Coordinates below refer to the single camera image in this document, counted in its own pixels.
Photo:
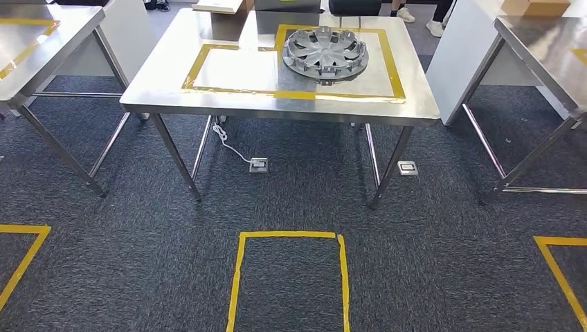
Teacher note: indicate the yellow bench tape marking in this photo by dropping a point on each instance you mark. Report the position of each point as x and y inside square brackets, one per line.
[580, 55]
[25, 52]

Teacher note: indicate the black hard case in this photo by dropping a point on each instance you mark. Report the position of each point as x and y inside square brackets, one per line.
[82, 2]

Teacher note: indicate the grey plastic wheel hubcap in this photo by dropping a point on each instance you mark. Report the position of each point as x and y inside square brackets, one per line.
[325, 55]

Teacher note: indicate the person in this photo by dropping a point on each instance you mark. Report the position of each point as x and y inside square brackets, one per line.
[406, 14]
[435, 25]

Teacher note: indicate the grey laptop with yellow sticker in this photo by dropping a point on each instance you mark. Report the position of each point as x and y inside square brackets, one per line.
[286, 4]

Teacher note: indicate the silver floor socket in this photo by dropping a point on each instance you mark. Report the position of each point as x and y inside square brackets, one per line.
[407, 168]
[258, 165]

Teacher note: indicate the large yellow tape frame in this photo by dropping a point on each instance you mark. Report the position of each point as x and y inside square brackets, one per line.
[390, 59]

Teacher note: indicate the stainless steel workbench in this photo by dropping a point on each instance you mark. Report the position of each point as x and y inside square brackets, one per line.
[541, 55]
[55, 50]
[160, 87]

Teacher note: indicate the black carrying case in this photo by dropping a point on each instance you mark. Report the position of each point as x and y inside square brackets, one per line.
[355, 7]

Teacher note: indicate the small yellow tape frame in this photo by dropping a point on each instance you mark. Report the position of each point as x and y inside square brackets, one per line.
[195, 66]

